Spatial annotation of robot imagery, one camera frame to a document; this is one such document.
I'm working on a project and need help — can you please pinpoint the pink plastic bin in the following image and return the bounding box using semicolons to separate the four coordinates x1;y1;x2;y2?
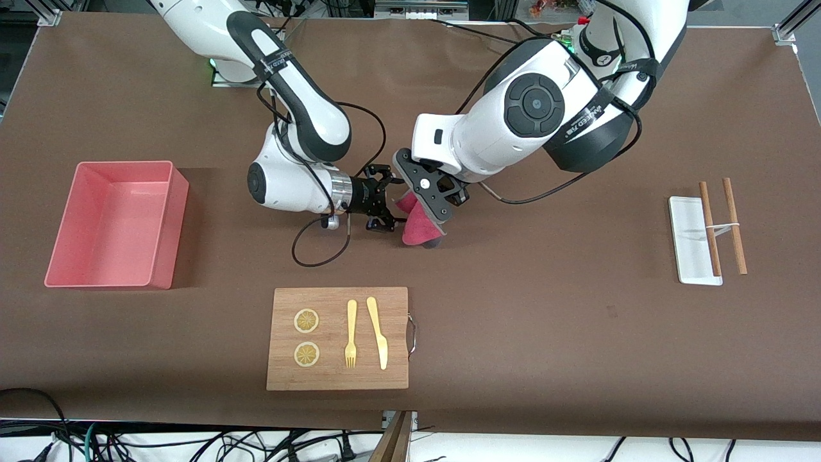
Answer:
44;160;190;291

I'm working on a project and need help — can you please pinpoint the black cable on table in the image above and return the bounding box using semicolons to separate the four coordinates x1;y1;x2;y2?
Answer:
423;18;565;55

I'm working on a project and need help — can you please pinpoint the yellow plastic fork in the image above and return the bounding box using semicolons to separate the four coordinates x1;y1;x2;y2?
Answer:
344;299;358;369

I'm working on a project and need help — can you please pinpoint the white rectangular tray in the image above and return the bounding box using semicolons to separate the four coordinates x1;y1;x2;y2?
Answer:
668;196;724;286

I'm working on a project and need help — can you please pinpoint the wooden cutting board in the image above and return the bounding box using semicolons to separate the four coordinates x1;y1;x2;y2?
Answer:
266;287;419;391

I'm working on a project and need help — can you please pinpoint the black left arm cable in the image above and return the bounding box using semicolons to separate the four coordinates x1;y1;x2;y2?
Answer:
459;13;644;206

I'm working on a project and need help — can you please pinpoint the yellow plastic knife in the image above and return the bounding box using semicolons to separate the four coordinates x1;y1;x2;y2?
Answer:
366;296;389;371

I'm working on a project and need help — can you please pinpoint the pink and grey cloth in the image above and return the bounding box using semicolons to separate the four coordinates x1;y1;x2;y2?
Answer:
396;191;443;248

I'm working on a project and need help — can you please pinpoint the grey metal box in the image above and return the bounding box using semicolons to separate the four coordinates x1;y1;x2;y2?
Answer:
375;0;469;20

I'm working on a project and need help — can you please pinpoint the wooden plank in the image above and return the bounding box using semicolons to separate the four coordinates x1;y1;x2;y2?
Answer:
369;411;414;462

